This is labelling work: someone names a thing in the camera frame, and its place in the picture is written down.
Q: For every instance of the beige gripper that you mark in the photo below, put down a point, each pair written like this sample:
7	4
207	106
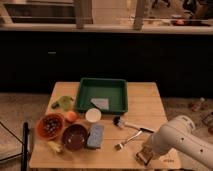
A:
147	149

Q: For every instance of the brown felt board eraser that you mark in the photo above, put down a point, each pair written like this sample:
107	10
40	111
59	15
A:
144	156

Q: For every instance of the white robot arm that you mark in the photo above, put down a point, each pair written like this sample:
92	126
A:
178	134

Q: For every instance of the grey cloth in tray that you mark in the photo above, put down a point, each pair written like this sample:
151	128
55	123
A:
101	103

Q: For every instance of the green plastic tray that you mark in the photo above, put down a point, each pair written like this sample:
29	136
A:
113	91

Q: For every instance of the silver metal fork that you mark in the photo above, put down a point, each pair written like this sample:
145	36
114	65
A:
122	144

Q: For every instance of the black dish brush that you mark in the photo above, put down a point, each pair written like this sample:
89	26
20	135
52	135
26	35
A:
119	122

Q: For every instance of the blue grey sponge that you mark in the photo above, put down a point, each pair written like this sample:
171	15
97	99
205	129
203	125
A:
95	136

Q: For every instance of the white round cup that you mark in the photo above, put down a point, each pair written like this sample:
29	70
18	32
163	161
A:
93	115

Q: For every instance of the dark maroon bowl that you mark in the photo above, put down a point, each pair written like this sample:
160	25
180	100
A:
74	137

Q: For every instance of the orange fruit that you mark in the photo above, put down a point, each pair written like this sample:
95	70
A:
71	116

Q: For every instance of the orange bowl with beads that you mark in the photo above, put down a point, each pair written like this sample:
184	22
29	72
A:
50	126

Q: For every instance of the red object on shelf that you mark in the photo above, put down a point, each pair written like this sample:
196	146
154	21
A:
178	22

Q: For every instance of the black chair frame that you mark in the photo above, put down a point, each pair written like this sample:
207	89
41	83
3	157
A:
24	154

